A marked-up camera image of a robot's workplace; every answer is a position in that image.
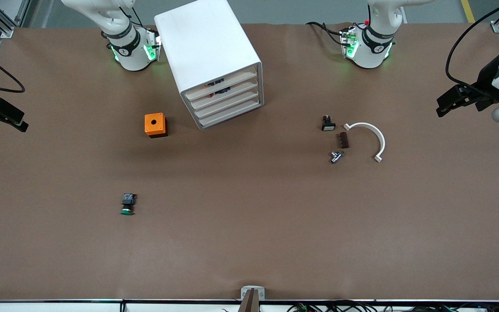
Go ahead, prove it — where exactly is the white curved plastic bracket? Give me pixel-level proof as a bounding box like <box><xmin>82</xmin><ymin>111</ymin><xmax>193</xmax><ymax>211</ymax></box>
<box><xmin>343</xmin><ymin>122</ymin><xmax>386</xmax><ymax>163</ymax></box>

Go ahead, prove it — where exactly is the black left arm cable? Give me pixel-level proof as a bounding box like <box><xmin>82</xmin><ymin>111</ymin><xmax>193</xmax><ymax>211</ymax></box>
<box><xmin>445</xmin><ymin>0</ymin><xmax>499</xmax><ymax>89</ymax></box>

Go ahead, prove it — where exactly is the white table edge rail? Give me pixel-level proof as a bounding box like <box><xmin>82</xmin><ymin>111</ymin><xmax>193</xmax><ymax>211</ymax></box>
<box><xmin>0</xmin><ymin>298</ymin><xmax>499</xmax><ymax>312</ymax></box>

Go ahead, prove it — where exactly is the black base cable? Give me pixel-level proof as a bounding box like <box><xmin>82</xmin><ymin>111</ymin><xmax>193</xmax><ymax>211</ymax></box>
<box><xmin>306</xmin><ymin>22</ymin><xmax>346</xmax><ymax>46</ymax></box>

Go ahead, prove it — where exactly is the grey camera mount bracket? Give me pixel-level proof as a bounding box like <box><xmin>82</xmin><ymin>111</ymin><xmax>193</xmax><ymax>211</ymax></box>
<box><xmin>239</xmin><ymin>285</ymin><xmax>266</xmax><ymax>312</ymax></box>

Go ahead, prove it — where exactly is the green push button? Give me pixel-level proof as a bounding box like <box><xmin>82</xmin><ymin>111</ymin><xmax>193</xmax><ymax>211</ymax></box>
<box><xmin>120</xmin><ymin>193</ymin><xmax>137</xmax><ymax>216</ymax></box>

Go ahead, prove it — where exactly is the orange button enclosure box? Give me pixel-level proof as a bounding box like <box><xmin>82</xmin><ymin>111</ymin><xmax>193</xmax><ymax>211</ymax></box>
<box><xmin>144</xmin><ymin>113</ymin><xmax>168</xmax><ymax>138</ymax></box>

